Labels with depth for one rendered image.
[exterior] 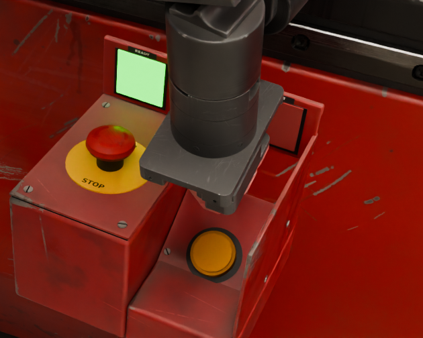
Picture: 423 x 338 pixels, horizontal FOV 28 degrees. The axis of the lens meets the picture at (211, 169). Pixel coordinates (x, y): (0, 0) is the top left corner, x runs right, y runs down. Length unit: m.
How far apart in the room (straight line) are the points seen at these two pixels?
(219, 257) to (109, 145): 0.13
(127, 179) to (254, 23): 0.24
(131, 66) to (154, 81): 0.02
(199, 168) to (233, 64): 0.09
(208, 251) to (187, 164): 0.18
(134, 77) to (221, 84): 0.26
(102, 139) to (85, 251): 0.09
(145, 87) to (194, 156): 0.21
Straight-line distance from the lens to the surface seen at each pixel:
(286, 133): 0.71
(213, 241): 0.70
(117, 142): 0.67
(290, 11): 0.52
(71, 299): 0.72
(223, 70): 0.48
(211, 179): 0.53
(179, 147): 0.55
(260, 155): 0.57
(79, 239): 0.66
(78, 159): 0.70
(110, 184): 0.67
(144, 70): 0.73
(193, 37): 0.47
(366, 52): 0.84
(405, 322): 1.06
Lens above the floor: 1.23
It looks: 40 degrees down
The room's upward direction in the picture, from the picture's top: 8 degrees clockwise
